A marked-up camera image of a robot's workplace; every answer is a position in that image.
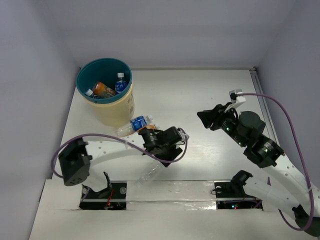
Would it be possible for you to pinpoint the blue label clear bottle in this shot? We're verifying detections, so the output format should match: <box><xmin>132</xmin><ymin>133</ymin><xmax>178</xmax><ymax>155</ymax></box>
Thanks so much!
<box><xmin>115</xmin><ymin>72</ymin><xmax>127</xmax><ymax>94</ymax></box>

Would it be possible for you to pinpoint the aluminium side rail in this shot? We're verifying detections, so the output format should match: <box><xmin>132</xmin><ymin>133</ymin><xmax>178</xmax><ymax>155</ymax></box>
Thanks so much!
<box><xmin>249</xmin><ymin>66</ymin><xmax>278</xmax><ymax>141</ymax></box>

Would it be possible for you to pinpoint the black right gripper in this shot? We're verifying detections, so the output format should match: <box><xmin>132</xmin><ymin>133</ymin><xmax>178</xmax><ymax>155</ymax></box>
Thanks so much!
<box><xmin>196</xmin><ymin>101</ymin><xmax>247</xmax><ymax>147</ymax></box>

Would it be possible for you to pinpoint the large clear ribbed bottle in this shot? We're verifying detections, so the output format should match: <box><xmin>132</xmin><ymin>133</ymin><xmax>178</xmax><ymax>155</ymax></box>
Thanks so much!
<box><xmin>85</xmin><ymin>88</ymin><xmax>101</xmax><ymax>99</ymax></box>

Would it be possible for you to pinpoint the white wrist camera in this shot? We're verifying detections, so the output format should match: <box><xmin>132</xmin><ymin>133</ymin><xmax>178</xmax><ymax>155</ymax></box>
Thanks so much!
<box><xmin>224</xmin><ymin>89</ymin><xmax>246</xmax><ymax>112</ymax></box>
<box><xmin>177</xmin><ymin>127</ymin><xmax>190</xmax><ymax>145</ymax></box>

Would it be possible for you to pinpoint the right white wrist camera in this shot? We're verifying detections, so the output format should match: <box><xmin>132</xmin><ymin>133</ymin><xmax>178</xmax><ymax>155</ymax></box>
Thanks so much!
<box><xmin>224</xmin><ymin>89</ymin><xmax>246</xmax><ymax>112</ymax></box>

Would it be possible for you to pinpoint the small blue label bottle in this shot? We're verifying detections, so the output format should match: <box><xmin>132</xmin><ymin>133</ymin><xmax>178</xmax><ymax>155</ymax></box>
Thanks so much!
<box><xmin>117</xmin><ymin>115</ymin><xmax>153</xmax><ymax>136</ymax></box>

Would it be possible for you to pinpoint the orange label tea bottle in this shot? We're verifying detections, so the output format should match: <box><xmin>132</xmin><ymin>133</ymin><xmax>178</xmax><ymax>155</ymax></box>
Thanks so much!
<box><xmin>92</xmin><ymin>81</ymin><xmax>116</xmax><ymax>98</ymax></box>

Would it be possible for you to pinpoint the orange bottle dark label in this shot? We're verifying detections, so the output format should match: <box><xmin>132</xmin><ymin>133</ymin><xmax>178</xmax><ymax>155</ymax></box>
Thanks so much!
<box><xmin>119</xmin><ymin>124</ymin><xmax>159</xmax><ymax>136</ymax></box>

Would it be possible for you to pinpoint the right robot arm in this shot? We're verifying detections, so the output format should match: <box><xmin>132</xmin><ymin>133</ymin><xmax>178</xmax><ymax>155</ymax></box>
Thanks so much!
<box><xmin>197</xmin><ymin>103</ymin><xmax>320</xmax><ymax>238</ymax></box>

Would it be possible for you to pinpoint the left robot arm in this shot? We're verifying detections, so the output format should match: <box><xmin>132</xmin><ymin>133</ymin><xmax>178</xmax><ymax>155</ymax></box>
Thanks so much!
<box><xmin>57</xmin><ymin>126</ymin><xmax>189</xmax><ymax>198</ymax></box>

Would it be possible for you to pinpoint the teal and cream bin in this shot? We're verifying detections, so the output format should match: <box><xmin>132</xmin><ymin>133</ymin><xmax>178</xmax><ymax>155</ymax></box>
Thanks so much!
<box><xmin>75</xmin><ymin>58</ymin><xmax>135</xmax><ymax>127</ymax></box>

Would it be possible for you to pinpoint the silver taped front rail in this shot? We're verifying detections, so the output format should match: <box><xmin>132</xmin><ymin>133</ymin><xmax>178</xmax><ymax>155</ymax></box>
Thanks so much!
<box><xmin>79</xmin><ymin>180</ymin><xmax>263</xmax><ymax>211</ymax></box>

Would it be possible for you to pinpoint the clear bottle white cap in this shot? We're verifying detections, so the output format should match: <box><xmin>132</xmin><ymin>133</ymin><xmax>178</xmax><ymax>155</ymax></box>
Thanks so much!
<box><xmin>134</xmin><ymin>161</ymin><xmax>165</xmax><ymax>188</ymax></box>

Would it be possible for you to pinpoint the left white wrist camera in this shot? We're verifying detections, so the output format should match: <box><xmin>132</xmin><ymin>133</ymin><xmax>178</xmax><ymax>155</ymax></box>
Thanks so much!
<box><xmin>177</xmin><ymin>127</ymin><xmax>190</xmax><ymax>145</ymax></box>

